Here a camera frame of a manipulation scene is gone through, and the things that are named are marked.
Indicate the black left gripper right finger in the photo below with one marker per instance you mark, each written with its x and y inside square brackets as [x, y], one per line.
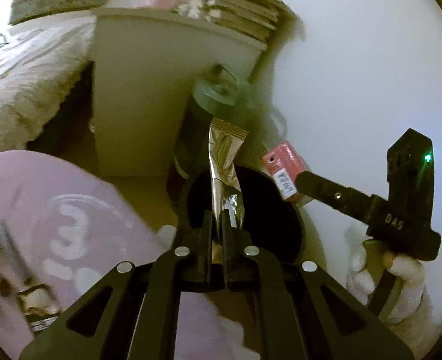
[303, 314]

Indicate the red snack box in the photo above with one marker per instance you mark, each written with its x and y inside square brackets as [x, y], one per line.
[284, 164]

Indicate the black trash bag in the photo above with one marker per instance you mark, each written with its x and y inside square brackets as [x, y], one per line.
[273, 224]

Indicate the white bed duvet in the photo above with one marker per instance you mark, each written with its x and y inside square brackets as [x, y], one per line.
[38, 69]

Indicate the stack of books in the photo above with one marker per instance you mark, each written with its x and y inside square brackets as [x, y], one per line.
[257, 19]

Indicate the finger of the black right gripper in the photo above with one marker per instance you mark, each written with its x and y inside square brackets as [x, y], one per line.
[348, 201]

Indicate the silver foil bag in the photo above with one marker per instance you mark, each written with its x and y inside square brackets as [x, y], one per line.
[36, 300]

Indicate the gold foil sachet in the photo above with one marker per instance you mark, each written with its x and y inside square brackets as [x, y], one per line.
[224, 143]

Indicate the white bedside cabinet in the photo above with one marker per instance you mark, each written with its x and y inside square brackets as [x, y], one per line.
[145, 63]

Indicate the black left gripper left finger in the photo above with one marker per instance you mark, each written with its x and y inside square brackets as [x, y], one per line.
[134, 312]

